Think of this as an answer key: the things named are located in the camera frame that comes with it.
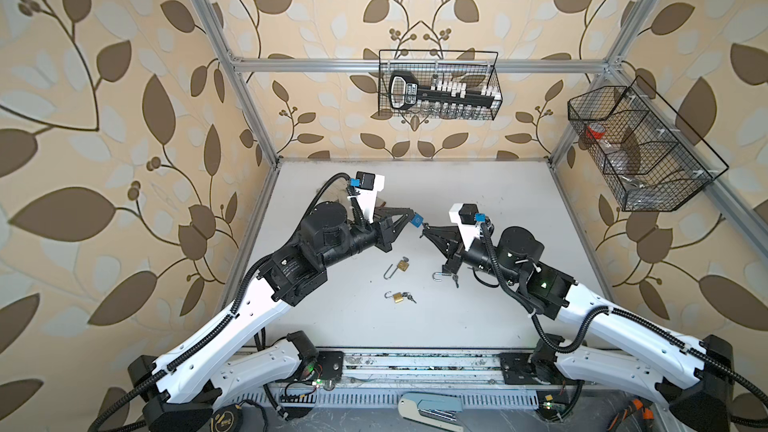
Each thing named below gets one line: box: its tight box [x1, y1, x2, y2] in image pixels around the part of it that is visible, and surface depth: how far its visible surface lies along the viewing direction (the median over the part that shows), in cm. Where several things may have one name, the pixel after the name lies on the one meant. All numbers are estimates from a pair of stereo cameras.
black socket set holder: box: [388, 71, 503, 111], surface depth 84 cm
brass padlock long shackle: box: [383, 256, 410, 280], surface depth 95 cm
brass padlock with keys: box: [384, 290, 417, 304], surface depth 88 cm
